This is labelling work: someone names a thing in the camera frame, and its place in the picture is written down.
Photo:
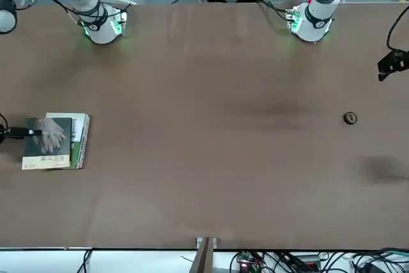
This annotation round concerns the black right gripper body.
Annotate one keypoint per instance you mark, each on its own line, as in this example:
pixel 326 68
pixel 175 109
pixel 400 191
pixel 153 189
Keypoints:
pixel 3 132

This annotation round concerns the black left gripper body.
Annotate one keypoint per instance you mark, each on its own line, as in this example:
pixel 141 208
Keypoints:
pixel 394 62

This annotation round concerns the dark book with hand cover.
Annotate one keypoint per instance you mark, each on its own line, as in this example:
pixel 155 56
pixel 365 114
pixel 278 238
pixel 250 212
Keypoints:
pixel 35 148

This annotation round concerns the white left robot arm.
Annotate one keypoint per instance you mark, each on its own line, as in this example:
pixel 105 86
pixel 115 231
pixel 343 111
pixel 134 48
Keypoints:
pixel 322 7

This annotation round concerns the green and white book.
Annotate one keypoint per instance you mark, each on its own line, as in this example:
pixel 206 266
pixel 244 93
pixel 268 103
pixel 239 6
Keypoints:
pixel 80 138

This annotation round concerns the brown tape roll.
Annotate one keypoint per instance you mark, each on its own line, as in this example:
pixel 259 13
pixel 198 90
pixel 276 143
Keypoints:
pixel 350 118

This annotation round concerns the aluminium frame post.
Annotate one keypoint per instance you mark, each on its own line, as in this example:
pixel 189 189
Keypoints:
pixel 204 254

